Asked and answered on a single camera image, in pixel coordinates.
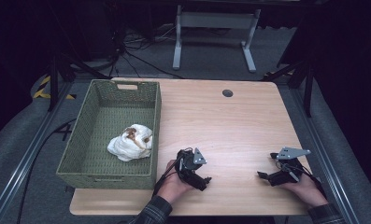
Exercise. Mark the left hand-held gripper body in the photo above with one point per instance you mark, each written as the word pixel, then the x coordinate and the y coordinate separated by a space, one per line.
pixel 189 161

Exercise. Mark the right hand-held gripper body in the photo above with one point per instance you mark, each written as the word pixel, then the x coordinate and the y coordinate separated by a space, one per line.
pixel 287 174

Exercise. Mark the white cloth with brown print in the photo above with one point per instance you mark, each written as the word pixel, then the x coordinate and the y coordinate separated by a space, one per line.
pixel 128 146

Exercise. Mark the green woven basket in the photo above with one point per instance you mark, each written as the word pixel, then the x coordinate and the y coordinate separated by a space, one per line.
pixel 117 118

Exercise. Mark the person's left hand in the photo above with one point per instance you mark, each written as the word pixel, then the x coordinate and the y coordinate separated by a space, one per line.
pixel 172 186

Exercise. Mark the person's right hand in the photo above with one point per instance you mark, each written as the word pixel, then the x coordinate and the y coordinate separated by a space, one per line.
pixel 307 189

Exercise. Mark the black tripod stand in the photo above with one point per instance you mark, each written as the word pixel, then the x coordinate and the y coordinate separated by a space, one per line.
pixel 53 84
pixel 307 93

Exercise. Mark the yellow and black floor tape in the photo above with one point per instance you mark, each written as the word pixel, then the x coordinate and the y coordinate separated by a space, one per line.
pixel 44 81

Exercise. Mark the white metal table frame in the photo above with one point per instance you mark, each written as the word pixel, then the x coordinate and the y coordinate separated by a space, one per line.
pixel 217 20

